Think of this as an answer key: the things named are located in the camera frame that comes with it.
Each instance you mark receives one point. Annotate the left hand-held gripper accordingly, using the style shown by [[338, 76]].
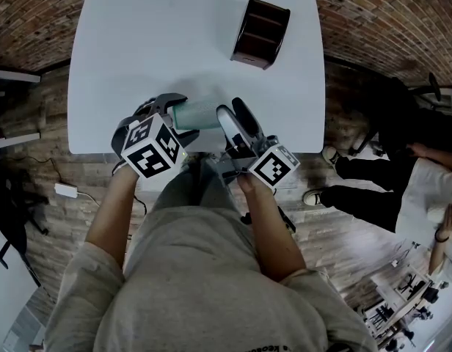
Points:
[[152, 152]]

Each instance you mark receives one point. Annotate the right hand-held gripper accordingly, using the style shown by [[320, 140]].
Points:
[[272, 167]]

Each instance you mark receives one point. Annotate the green textured glass cup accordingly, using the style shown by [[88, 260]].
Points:
[[200, 116]]

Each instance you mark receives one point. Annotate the person's left forearm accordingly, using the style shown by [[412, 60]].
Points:
[[112, 218]]

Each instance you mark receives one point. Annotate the person's right forearm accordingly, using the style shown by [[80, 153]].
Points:
[[270, 233]]

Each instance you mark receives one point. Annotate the person's grey trousers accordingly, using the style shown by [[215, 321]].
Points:
[[196, 185]]

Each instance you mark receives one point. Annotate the brown wooden desk organizer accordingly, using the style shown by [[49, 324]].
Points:
[[261, 33]]

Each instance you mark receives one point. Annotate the white power adapter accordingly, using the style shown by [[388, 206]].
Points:
[[66, 190]]

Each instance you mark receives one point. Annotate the black office chair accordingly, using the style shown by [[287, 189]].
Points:
[[9, 211], [394, 123]]

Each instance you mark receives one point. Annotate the person's grey shirt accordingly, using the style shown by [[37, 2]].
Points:
[[204, 288]]

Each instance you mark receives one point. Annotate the white side table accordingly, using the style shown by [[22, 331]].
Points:
[[13, 75]]

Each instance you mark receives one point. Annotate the white cluttered desk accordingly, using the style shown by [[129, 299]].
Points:
[[398, 295]]

